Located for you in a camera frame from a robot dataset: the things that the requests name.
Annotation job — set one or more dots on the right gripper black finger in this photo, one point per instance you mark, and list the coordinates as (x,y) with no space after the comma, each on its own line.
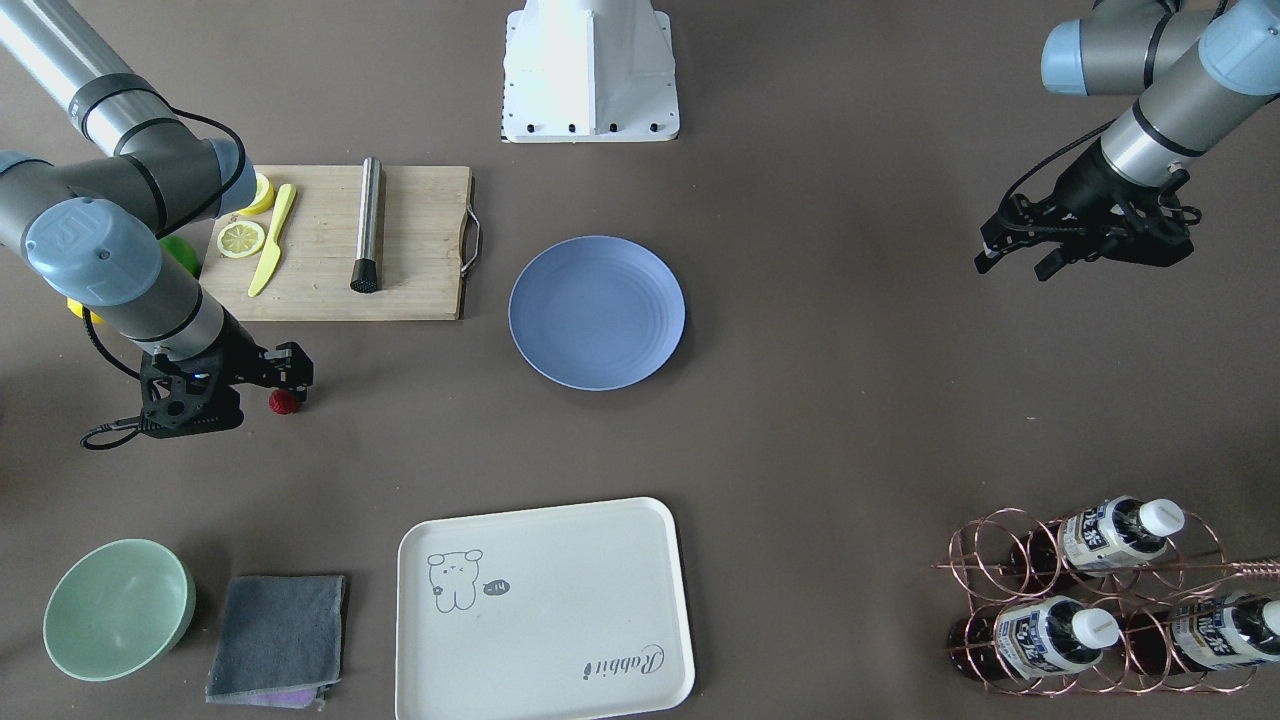
(298,370)

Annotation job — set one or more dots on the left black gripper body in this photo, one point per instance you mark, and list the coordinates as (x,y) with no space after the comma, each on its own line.
(1082,196)

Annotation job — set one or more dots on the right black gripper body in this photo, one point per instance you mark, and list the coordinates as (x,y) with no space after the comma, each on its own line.
(237,360)

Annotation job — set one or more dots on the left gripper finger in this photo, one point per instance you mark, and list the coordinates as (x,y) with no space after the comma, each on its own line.
(1060,258)
(991,253)

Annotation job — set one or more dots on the red strawberry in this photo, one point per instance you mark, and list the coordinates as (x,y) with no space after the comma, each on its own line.
(283,402)

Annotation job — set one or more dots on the blue plate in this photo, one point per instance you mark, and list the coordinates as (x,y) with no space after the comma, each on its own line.
(597,313)

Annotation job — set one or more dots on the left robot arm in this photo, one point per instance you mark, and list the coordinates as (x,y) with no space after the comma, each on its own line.
(1193,77)

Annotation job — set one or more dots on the yellow plastic knife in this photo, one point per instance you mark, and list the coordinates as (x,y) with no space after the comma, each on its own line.
(272,252)

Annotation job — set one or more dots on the steel muddler with black tip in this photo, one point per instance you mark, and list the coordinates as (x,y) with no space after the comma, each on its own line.
(366,275)

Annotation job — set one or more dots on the wooden cutting board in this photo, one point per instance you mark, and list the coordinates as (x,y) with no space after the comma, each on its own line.
(422,224)

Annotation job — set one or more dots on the lower whole lemon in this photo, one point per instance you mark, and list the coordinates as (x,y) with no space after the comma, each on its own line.
(77,310)

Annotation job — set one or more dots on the thin lemon slice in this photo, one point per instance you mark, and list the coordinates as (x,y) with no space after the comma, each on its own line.
(241,239)

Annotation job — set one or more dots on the green lime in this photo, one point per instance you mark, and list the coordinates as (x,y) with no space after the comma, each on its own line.
(183,252)

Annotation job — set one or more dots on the thick lemon slice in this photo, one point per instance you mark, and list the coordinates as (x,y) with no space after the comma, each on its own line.
(263,198)

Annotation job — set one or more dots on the green bowl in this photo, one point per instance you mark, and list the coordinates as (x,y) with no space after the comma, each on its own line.
(118,609)

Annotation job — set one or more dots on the grey folded cloth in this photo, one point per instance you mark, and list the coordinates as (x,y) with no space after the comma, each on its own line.
(280,642)

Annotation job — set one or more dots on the upper bottle white cap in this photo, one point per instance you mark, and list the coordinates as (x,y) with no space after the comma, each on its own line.
(1118,533)

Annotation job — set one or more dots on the bottle white cap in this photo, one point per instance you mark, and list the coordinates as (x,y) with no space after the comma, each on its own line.
(1027,641)
(1225,633)
(1118,533)

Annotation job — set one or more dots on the cream tray with bear print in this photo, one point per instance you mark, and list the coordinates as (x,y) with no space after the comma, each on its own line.
(570,612)

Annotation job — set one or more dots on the lower bottle white cap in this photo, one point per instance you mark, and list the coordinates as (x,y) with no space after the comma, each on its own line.
(1225,633)
(1027,641)

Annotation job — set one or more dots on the copper wire bottle rack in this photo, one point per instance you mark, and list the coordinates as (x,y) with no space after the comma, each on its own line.
(1195,567)

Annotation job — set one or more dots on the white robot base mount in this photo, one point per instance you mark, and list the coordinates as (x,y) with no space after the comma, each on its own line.
(589,72)

